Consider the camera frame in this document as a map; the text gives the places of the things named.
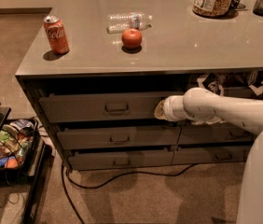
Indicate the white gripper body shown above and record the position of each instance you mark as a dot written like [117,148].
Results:
[168,109]

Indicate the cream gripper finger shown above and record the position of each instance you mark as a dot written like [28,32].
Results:
[159,114]
[160,104]

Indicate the grey top drawer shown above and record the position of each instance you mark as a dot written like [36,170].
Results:
[99,107]

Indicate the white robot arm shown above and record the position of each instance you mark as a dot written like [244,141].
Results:
[201,104]

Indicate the grey middle right drawer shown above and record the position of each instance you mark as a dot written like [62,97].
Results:
[222,133]

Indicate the grey bottom right drawer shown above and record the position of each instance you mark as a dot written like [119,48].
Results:
[194,155]

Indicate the grey bottom left drawer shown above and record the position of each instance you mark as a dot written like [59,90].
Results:
[117,160]

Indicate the grey counter cabinet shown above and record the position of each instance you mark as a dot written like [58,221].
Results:
[176,49]

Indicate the red apple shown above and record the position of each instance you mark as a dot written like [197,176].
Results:
[131,38]

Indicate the clear plastic water bottle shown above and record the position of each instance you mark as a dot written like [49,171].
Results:
[122,21]

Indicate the large snack jar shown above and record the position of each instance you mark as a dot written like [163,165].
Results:
[211,8]

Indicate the red Coca-Cola can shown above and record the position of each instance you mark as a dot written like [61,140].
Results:
[56,34]

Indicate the black wire basket of snacks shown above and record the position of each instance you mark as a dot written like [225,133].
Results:
[17,140]

